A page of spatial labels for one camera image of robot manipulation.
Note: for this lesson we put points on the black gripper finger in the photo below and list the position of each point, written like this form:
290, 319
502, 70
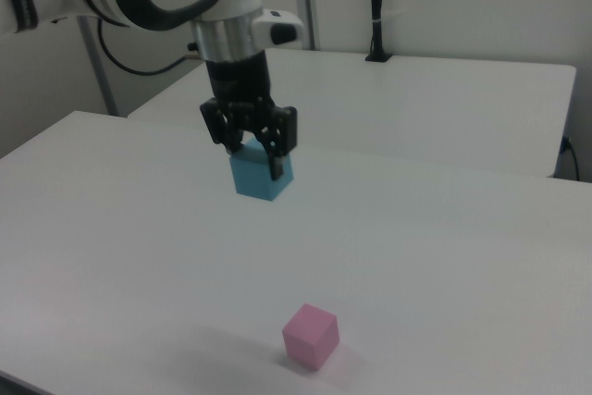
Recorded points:
283, 136
221, 129

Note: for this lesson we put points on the pink foam cube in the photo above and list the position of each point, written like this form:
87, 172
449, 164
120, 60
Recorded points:
305, 341

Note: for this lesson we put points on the blue foam cube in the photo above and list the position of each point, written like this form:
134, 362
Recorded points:
252, 177

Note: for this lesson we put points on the black camera pole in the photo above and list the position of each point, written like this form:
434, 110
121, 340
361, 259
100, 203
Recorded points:
377, 6

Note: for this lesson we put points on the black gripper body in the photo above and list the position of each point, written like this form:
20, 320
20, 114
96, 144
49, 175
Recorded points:
238, 78

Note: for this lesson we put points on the white side table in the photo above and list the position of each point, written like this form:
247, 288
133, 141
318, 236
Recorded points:
416, 108

